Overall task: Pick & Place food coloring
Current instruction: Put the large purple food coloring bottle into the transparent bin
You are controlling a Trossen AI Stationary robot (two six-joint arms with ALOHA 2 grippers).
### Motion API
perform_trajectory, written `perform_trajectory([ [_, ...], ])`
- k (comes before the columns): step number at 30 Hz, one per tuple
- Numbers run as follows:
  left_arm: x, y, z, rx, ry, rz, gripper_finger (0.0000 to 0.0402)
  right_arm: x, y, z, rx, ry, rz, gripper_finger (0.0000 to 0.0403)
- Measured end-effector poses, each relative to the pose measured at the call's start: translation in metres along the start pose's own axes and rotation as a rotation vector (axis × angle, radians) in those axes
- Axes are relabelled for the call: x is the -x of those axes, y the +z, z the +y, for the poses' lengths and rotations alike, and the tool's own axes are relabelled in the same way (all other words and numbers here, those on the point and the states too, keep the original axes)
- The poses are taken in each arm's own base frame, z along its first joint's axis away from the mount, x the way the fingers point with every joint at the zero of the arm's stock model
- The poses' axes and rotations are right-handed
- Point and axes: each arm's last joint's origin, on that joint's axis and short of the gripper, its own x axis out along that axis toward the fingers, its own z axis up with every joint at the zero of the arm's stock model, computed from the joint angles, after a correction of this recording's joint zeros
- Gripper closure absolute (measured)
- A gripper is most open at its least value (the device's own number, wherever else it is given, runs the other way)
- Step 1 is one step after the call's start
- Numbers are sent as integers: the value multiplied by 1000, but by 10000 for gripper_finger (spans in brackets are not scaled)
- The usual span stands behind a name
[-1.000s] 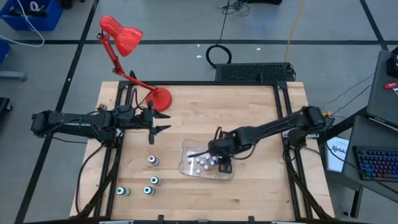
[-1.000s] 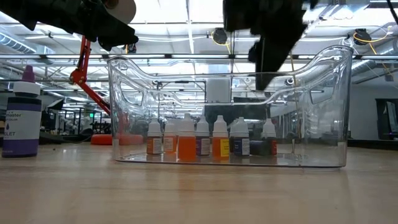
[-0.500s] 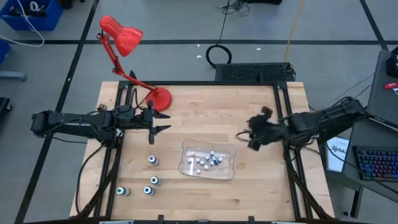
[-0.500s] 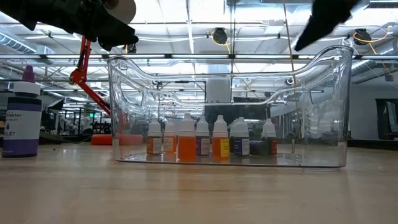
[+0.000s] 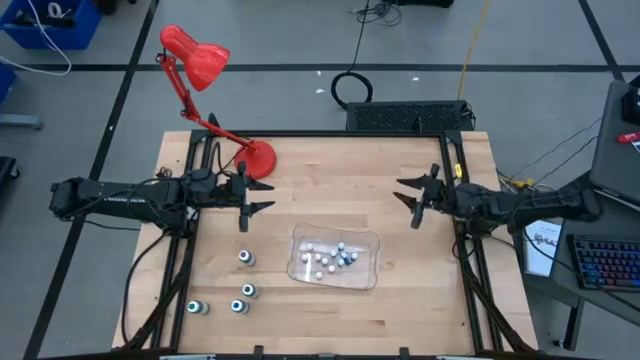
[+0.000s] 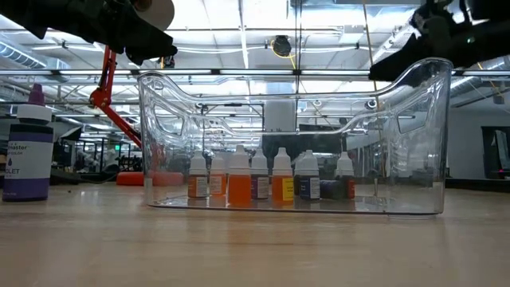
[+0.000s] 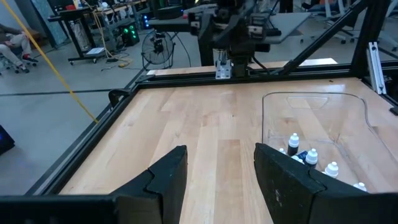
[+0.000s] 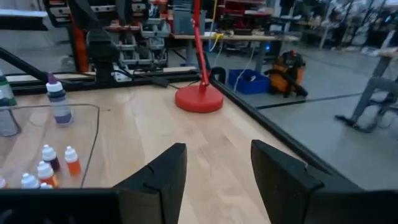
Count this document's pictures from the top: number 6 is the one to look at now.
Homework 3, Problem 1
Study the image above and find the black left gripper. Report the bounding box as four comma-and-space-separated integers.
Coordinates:
0, 0, 179, 66

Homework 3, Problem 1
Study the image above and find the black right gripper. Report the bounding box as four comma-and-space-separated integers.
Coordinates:
368, 0, 485, 83

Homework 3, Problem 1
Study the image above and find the clear plastic bin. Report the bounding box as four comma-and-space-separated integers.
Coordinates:
137, 57, 454, 216

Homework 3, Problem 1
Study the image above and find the small red dropper bottle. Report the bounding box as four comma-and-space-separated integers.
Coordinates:
336, 151, 356, 200

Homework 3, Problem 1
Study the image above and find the small brown-orange dropper bottle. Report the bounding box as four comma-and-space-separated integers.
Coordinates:
188, 150, 209, 199

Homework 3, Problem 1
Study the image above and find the large violet food colouring bottle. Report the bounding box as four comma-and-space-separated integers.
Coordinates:
2, 82, 55, 202

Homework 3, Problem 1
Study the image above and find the small blue-label dropper bottle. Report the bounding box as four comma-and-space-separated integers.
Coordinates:
298, 149, 321, 201

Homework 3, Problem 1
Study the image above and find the small bright orange dropper bottle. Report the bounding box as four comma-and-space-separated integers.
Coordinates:
227, 144, 253, 207

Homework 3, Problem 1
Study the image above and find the small purple-label dropper bottle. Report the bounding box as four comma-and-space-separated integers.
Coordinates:
250, 148, 270, 200

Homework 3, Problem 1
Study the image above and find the red desk lamp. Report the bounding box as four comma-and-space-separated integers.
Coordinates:
90, 0, 185, 187

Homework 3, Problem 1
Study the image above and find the white hanging box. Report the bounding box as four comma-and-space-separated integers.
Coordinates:
264, 100, 298, 132

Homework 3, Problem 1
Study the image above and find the black aluminium table frame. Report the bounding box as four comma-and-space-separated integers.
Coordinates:
51, 175, 510, 191

